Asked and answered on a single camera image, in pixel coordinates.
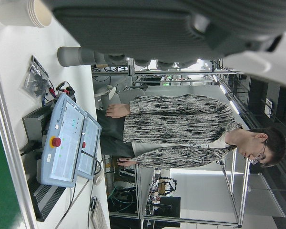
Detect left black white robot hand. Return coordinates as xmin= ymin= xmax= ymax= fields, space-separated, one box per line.
xmin=41 ymin=0 xmax=286 ymax=90

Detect grey metal power box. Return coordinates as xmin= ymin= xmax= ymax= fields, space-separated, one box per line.
xmin=22 ymin=103 xmax=57 ymax=144

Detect black ribbed box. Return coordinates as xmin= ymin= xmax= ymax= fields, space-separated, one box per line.
xmin=27 ymin=176 xmax=68 ymax=223

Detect person in patterned cardigan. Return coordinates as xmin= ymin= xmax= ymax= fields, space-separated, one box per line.
xmin=95 ymin=94 xmax=286 ymax=169

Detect red black clip leads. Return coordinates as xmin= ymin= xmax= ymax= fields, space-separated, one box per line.
xmin=41 ymin=81 xmax=76 ymax=106

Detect clear bag of black parts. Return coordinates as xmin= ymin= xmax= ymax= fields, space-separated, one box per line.
xmin=22 ymin=54 xmax=50 ymax=99

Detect blue grey teach pendant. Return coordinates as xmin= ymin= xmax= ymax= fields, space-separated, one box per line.
xmin=77 ymin=112 xmax=103 ymax=180

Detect stacked white paper cups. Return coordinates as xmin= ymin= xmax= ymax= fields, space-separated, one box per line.
xmin=0 ymin=0 xmax=53 ymax=28

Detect teach pendant with red button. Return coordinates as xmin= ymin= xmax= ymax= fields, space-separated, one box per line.
xmin=37 ymin=93 xmax=88 ymax=188

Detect white round mouse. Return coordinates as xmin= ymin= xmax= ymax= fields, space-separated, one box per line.
xmin=93 ymin=167 xmax=106 ymax=186

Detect black monitor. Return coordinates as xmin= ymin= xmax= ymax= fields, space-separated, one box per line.
xmin=156 ymin=196 xmax=182 ymax=218

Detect green conveyor belt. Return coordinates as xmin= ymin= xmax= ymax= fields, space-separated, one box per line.
xmin=0 ymin=100 xmax=24 ymax=229

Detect black pendant cable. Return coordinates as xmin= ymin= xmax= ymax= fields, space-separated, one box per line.
xmin=81 ymin=148 xmax=103 ymax=177

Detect aluminium frame rack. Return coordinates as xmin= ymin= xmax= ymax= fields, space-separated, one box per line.
xmin=134 ymin=147 xmax=251 ymax=228

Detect grey pendant cable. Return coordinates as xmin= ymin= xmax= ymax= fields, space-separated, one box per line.
xmin=54 ymin=176 xmax=90 ymax=229

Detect aluminium conveyor side rail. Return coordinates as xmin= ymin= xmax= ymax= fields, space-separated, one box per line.
xmin=0 ymin=40 xmax=38 ymax=229

